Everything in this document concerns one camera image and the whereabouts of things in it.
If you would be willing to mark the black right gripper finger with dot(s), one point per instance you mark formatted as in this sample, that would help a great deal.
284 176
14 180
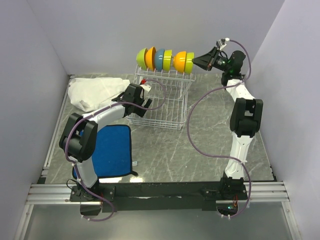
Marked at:
206 67
205 58

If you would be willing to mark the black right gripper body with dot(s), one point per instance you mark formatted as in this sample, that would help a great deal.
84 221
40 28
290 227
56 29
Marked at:
220 63

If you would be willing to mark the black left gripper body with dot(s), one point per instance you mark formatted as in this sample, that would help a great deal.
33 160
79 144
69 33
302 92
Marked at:
139 102

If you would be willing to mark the orange bowl stack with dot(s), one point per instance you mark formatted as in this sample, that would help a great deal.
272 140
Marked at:
179 61

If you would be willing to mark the white wire dish rack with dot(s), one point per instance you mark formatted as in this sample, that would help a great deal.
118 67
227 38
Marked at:
169 94

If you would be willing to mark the yellow-green bowl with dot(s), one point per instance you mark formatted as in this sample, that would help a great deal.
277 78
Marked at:
167 59

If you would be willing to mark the lime green bowl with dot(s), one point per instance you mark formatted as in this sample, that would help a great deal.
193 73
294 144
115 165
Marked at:
140 59

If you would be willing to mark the blue bowl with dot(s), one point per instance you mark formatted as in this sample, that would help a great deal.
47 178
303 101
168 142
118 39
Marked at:
158 59

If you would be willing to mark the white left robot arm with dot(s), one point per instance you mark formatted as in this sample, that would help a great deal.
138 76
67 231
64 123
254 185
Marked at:
79 136

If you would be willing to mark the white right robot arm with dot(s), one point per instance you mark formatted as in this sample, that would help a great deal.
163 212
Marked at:
245 120

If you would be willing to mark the white folded cloth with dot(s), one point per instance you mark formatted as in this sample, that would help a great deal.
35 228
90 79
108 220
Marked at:
90 94

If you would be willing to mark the blue microfiber cloth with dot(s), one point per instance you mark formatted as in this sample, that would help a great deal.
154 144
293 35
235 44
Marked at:
112 157

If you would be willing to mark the black base bar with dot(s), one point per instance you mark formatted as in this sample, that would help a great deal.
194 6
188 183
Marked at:
115 197

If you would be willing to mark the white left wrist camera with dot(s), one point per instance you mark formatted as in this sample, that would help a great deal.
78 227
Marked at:
146 88

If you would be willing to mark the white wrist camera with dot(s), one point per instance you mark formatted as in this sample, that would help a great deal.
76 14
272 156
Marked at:
146 88
221 43

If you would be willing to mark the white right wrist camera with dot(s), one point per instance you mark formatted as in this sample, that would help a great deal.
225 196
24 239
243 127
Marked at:
221 43

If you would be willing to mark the aluminium rail frame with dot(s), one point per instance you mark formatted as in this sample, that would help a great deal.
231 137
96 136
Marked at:
60 194

